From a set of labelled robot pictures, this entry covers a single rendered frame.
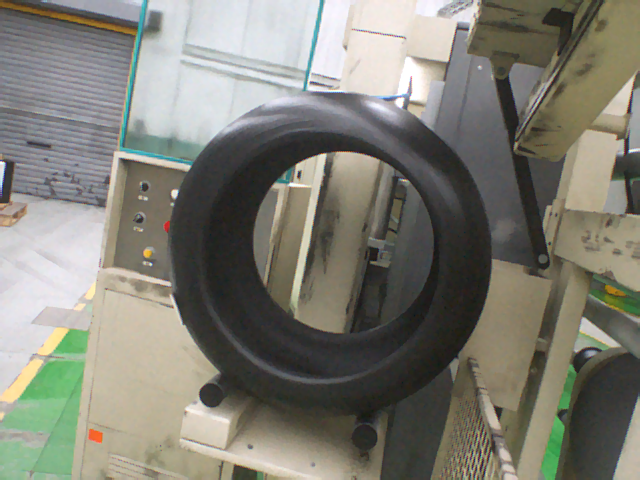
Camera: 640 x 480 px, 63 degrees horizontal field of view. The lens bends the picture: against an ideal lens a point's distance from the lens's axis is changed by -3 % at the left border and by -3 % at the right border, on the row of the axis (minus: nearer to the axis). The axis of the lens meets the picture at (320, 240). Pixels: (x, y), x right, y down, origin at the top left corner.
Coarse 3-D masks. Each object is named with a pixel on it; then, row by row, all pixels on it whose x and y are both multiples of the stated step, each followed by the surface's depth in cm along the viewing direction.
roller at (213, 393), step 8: (216, 376) 99; (224, 376) 99; (208, 384) 95; (216, 384) 96; (224, 384) 97; (232, 384) 100; (200, 392) 95; (208, 392) 95; (216, 392) 95; (224, 392) 96; (200, 400) 96; (208, 400) 95; (216, 400) 95
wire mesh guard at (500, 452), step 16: (480, 384) 99; (480, 400) 92; (448, 416) 126; (464, 416) 109; (480, 416) 93; (496, 416) 85; (448, 432) 126; (464, 432) 106; (480, 432) 90; (496, 432) 79; (448, 448) 119; (464, 448) 100; (480, 448) 88; (496, 448) 74; (448, 464) 113; (464, 464) 97; (480, 464) 85; (496, 464) 72; (512, 464) 70
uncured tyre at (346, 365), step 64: (256, 128) 89; (320, 128) 86; (384, 128) 85; (192, 192) 92; (256, 192) 118; (448, 192) 84; (192, 256) 92; (448, 256) 85; (192, 320) 94; (256, 320) 119; (448, 320) 86; (256, 384) 93; (320, 384) 90; (384, 384) 89
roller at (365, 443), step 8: (360, 416) 95; (368, 416) 94; (376, 416) 96; (360, 424) 92; (368, 424) 91; (376, 424) 93; (352, 432) 92; (360, 432) 91; (368, 432) 90; (376, 432) 91; (352, 440) 91; (360, 440) 91; (368, 440) 91; (376, 440) 91; (360, 448) 91; (368, 448) 91
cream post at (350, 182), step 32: (384, 0) 119; (416, 0) 126; (352, 32) 121; (384, 32) 120; (352, 64) 122; (384, 64) 121; (352, 160) 124; (320, 192) 126; (352, 192) 124; (320, 224) 126; (352, 224) 125; (320, 256) 127; (352, 256) 126; (320, 288) 128; (352, 288) 127; (320, 320) 128
